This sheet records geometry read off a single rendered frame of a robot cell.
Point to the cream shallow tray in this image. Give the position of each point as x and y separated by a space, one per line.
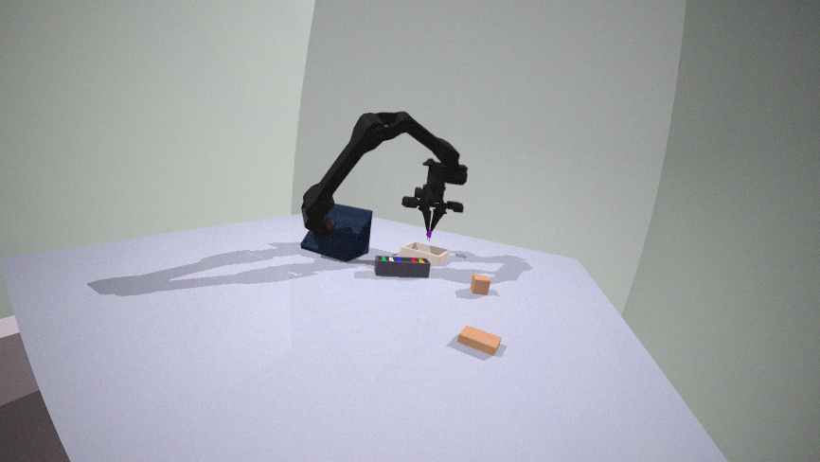
435 255

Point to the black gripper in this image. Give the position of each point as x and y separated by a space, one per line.
434 194

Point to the orange-brown cube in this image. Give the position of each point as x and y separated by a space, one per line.
480 284

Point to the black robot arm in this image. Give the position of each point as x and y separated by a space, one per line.
368 133

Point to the orange rectangular block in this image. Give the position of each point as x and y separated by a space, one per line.
479 340

